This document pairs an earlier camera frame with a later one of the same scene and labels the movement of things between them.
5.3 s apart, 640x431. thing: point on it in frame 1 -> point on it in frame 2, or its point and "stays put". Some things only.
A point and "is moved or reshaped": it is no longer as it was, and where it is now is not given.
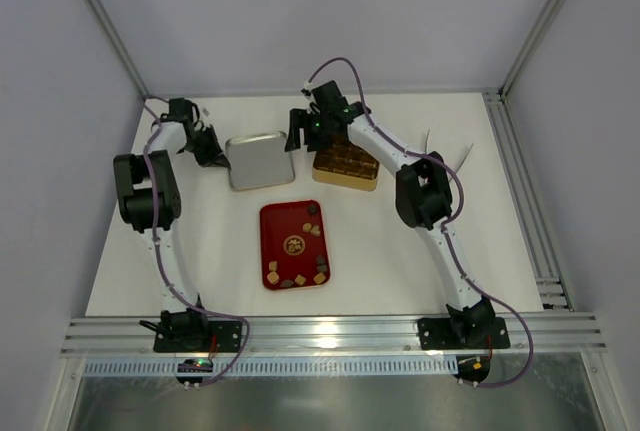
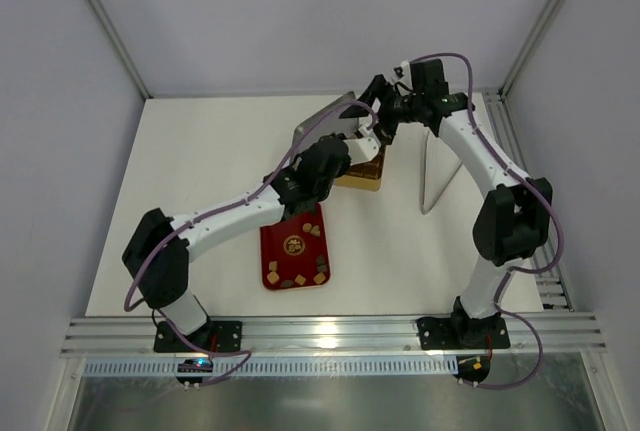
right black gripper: x=305 y=128 -> x=385 y=98
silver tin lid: x=260 y=160 is moved or reshaped
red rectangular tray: x=293 y=245 stays put
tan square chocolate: x=273 y=277 stays put
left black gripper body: x=204 y=144 -> x=347 y=136
